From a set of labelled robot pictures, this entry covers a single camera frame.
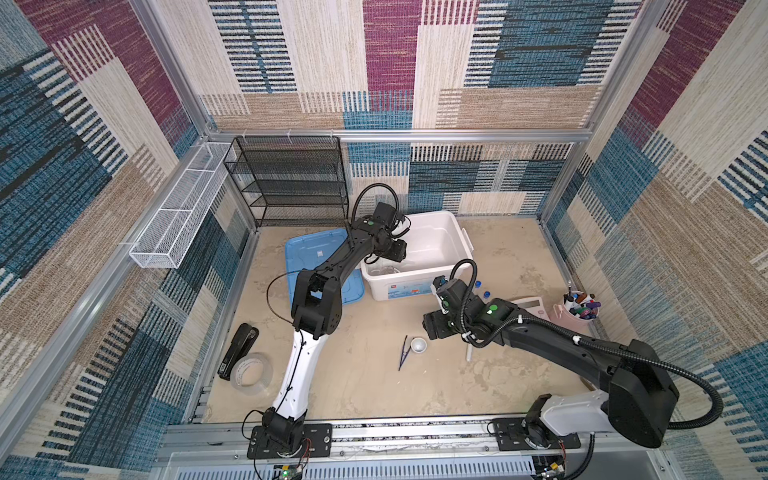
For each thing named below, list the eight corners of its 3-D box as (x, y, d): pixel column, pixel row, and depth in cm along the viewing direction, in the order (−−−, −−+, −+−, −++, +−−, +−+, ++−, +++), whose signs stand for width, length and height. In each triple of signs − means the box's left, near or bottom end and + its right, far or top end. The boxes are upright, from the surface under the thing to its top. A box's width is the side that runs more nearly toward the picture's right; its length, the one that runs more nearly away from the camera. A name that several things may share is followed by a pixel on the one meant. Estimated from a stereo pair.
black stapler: (220, 378, 85) (211, 372, 81) (248, 329, 94) (242, 322, 90) (232, 382, 85) (224, 376, 80) (260, 333, 94) (254, 325, 90)
